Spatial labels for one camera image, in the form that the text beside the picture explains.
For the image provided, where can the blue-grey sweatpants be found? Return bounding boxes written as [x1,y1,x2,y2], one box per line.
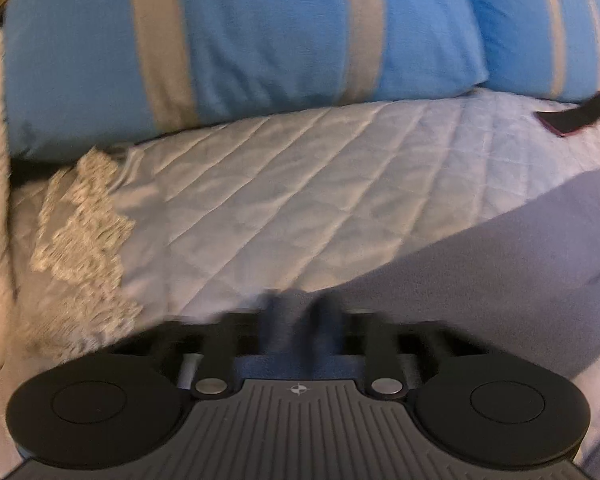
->
[237,170,600,379]

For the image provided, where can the blue striped pillow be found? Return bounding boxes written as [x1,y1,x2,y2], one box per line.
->
[4,0,488,162]
[470,0,600,103]

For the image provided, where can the black strap red edge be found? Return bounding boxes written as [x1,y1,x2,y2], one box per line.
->
[533,91,600,138]

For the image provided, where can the right blue striped pillow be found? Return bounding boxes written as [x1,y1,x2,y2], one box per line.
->
[470,0,600,103]

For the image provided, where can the quilted white bedspread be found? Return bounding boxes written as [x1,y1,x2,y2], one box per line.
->
[0,86,600,480]

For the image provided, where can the left blue striped pillow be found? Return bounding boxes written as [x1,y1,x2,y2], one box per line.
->
[4,0,488,162]

